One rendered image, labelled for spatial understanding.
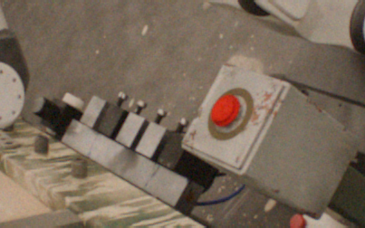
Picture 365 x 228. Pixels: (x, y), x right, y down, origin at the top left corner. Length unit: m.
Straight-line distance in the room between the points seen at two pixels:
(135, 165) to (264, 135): 0.46
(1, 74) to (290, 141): 0.35
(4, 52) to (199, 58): 1.62
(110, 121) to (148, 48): 1.37
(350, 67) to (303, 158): 0.96
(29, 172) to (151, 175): 0.20
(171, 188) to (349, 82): 0.75
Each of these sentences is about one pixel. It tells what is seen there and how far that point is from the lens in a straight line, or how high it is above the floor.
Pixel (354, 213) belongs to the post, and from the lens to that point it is 1.12.
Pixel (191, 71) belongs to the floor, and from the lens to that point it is 2.53.
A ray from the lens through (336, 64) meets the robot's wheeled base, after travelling 1.94.
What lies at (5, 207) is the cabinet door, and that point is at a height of 0.94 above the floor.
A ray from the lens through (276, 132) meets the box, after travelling 0.92.
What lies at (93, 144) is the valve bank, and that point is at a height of 0.74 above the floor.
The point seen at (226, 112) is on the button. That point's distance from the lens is 0.93.
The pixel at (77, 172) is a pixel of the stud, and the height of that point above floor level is 0.87.
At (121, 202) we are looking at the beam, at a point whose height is 0.85.
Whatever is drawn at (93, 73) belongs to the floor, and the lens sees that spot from 2.91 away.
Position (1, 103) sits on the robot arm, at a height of 1.13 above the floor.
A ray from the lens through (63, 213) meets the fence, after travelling 1.13.
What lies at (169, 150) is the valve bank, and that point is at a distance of 1.25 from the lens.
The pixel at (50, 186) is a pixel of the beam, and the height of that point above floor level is 0.90.
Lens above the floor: 1.56
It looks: 39 degrees down
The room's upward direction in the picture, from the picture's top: 58 degrees counter-clockwise
